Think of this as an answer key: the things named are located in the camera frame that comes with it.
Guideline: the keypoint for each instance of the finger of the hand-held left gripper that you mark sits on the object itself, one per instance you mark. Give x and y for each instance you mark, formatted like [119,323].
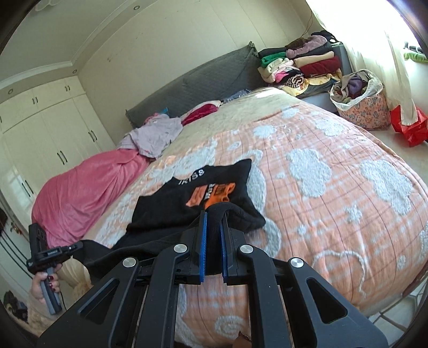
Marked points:
[76,247]

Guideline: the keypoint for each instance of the black sweater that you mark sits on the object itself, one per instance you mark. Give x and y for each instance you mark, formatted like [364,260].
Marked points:
[157,207]

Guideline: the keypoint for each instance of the red bag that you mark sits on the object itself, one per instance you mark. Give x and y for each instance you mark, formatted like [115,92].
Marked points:
[409,129]

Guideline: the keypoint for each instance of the floral bag of clothes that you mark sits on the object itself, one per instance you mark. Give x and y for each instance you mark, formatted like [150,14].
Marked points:
[364,107]

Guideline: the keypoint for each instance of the green cloth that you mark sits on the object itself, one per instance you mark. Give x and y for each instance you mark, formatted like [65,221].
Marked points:
[416,55]

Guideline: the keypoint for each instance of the white wardrobe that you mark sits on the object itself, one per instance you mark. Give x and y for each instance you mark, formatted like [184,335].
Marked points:
[50,134]

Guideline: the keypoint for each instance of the red cloth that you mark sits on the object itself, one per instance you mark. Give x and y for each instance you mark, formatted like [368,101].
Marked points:
[200,112]

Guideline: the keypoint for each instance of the white chair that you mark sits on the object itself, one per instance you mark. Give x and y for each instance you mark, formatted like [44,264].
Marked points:
[401,308]

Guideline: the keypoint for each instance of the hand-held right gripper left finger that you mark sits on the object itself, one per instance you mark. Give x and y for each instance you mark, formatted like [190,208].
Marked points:
[203,249]

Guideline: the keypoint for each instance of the grey bedside cabinet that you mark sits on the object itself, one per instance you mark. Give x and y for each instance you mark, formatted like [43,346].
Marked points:
[343,60]

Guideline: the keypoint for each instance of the bed with peach quilt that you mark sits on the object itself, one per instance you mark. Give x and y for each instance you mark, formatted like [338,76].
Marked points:
[317,200]

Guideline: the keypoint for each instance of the pink blanket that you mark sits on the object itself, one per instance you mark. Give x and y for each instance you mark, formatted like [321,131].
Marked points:
[83,190]

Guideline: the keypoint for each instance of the grey padded headboard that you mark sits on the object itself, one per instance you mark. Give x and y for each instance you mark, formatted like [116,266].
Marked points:
[217,77]

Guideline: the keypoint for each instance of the person's left hand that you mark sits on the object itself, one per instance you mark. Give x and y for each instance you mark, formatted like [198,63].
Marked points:
[38,282]

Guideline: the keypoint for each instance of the pile of folded clothes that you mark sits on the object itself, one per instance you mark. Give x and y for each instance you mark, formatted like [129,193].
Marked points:
[301,63]

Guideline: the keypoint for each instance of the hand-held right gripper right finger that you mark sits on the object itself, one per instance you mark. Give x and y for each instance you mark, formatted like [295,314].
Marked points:
[224,256]

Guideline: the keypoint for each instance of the person's right hand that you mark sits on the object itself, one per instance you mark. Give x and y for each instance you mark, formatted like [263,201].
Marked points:
[242,341]

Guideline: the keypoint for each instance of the cream curtain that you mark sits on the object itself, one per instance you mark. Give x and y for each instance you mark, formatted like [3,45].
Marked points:
[374,43]

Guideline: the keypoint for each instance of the lilac cloth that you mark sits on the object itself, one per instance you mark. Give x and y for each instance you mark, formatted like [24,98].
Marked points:
[153,134]

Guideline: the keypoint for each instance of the teal cloth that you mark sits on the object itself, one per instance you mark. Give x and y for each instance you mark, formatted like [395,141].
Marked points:
[164,111]

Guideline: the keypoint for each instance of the blue patterned cloth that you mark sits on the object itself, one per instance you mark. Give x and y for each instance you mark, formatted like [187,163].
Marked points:
[237,95]

